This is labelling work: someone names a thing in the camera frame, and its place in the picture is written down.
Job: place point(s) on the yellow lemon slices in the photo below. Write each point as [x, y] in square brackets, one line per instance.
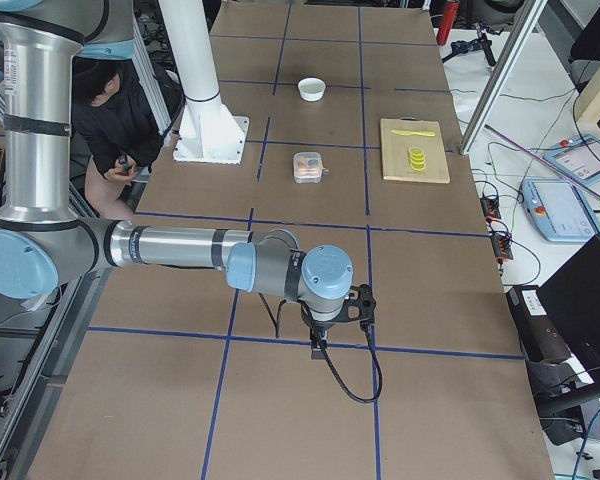
[417, 159]

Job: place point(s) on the person in black jacket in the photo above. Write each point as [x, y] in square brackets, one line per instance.
[110, 110]

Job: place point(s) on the blue teach pendant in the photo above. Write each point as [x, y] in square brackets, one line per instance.
[558, 211]
[577, 157]

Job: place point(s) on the blue teach pendant far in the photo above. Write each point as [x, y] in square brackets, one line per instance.
[577, 157]

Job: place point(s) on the white round bowl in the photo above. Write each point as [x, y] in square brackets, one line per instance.
[311, 89]

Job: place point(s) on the wooden cutting board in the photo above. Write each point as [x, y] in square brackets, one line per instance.
[395, 166]

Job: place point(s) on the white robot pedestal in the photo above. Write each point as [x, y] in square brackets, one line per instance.
[208, 132]

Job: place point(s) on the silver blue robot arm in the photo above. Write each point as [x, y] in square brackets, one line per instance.
[44, 244]

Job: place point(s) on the yellow plastic knife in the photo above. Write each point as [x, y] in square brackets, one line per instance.
[428, 134]

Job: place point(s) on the metal rod green tip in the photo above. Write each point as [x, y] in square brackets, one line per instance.
[556, 170]

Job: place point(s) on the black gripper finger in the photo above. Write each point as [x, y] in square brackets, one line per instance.
[317, 352]

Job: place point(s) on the aluminium frame post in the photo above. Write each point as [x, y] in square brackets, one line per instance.
[517, 38]

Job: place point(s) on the black tripod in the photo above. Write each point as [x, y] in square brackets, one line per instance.
[481, 43]

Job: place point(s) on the red cylinder bottle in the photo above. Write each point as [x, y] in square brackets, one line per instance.
[447, 21]

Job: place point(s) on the blue teach pendant near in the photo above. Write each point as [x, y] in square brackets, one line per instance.
[558, 211]

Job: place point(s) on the clear plastic egg box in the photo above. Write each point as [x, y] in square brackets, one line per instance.
[308, 167]

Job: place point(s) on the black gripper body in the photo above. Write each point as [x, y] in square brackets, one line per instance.
[321, 330]

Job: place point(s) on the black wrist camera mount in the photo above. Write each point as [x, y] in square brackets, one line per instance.
[359, 306]

